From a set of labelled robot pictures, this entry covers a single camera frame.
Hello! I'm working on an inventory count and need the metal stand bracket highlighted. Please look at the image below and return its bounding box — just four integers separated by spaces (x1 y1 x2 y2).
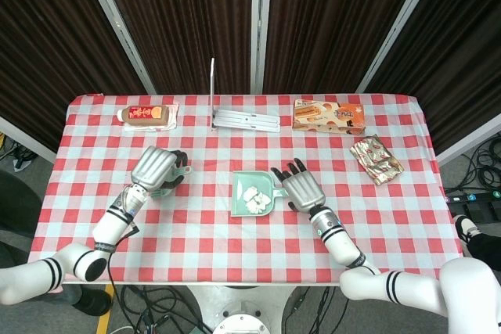
209 57 282 134

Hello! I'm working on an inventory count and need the black power strip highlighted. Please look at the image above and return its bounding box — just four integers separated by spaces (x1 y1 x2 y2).
444 189 501 205

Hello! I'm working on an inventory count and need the brown bottle red label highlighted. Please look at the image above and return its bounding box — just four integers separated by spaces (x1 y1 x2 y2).
117 104 175 127

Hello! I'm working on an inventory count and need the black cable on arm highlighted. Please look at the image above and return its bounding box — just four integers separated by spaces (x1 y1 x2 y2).
106 224 142 334

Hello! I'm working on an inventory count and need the orange biscuit box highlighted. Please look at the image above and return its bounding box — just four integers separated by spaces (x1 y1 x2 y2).
291 99 367 135

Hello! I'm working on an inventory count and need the dark ribbed partition panel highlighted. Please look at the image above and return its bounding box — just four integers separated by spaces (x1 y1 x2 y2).
366 0 501 155
0 0 149 152
96 0 254 95
263 0 431 95

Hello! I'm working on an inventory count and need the red checkered tablecloth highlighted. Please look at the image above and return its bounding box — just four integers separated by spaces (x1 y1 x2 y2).
29 93 465 293

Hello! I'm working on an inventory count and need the black chair seat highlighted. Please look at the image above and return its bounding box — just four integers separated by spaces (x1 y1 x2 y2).
0 171 45 235

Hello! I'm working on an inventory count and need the white partition rail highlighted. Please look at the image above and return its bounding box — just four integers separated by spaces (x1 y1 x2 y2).
435 115 501 167
0 115 59 165

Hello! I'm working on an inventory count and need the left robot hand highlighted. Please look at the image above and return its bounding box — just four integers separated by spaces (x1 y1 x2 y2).
130 145 192 194

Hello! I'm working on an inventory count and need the gold foil snack packet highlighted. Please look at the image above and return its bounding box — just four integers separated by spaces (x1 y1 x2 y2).
348 134 405 186

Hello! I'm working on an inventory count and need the white partition post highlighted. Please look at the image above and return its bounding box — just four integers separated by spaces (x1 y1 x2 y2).
76 0 158 95
250 0 274 95
355 0 446 93

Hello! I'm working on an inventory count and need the white plastic packet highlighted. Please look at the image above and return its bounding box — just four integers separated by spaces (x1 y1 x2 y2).
124 102 181 132

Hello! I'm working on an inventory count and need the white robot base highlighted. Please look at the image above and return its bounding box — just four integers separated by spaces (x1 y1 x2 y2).
183 283 302 334

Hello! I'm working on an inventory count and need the green dustpan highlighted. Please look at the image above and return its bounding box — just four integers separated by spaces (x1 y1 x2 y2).
229 170 290 219

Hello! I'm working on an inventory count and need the white sneaker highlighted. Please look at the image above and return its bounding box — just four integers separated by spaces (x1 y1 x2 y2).
454 214 481 250

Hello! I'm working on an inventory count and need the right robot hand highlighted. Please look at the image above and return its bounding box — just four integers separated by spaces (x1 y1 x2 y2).
271 157 328 212

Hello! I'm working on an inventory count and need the black trouser leg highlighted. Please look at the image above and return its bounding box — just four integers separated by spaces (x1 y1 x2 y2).
465 231 501 269

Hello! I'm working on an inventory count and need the green hand brush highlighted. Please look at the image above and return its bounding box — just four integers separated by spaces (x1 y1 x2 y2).
150 165 194 199

